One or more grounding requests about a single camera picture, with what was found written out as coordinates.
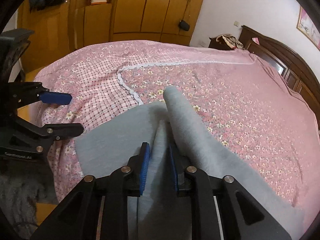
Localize grey fleece pants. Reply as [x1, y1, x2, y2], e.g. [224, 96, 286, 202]
[75, 86, 304, 239]

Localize wooden wardrobe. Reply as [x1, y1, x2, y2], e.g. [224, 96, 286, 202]
[17, 0, 203, 72]

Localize dark wooden headboard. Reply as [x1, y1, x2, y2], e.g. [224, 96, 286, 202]
[239, 25, 319, 122]

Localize black pouch on wardrobe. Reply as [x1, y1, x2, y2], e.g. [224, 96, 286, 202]
[178, 20, 190, 31]

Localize dark nightstand with clutter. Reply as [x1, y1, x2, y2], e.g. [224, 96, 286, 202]
[209, 34, 244, 50]

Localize framed pink picture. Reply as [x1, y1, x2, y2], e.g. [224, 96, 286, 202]
[297, 7, 320, 50]

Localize pink floral bedspread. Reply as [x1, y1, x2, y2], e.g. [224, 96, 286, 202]
[29, 41, 319, 208]

